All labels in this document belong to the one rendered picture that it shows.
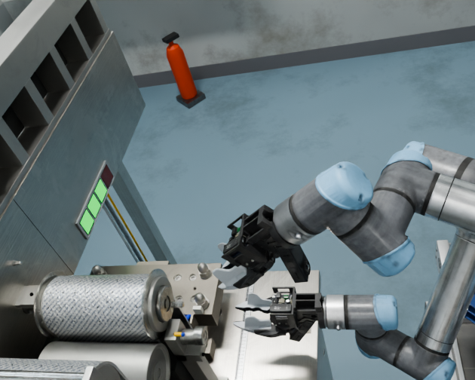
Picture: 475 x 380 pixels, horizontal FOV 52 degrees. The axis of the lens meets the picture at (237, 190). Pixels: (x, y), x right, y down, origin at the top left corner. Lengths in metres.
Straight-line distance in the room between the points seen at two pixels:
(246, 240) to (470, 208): 0.36
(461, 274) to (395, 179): 0.33
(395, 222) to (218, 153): 2.62
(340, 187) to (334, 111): 2.76
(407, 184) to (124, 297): 0.59
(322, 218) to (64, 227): 0.80
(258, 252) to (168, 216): 2.24
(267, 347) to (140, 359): 0.42
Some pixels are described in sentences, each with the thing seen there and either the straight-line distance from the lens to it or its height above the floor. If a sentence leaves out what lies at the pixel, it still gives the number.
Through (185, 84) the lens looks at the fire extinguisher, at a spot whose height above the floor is 0.19.
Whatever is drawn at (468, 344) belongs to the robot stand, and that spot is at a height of 0.21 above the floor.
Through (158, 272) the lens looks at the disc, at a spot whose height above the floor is 1.29.
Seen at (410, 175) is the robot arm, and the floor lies 1.50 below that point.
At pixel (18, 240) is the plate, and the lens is 1.22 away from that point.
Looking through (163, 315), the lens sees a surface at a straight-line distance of 1.06.
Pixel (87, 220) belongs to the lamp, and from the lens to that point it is 1.44.
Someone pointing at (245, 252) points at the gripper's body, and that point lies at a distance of 0.83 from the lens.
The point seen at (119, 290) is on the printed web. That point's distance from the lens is 1.06.
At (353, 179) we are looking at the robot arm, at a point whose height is 1.58.
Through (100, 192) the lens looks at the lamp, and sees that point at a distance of 1.51.
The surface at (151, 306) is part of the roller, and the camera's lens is 1.03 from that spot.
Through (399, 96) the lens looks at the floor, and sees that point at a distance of 3.53.
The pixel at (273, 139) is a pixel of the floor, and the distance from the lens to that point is 3.33.
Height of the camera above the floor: 2.10
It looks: 44 degrees down
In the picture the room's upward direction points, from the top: 18 degrees counter-clockwise
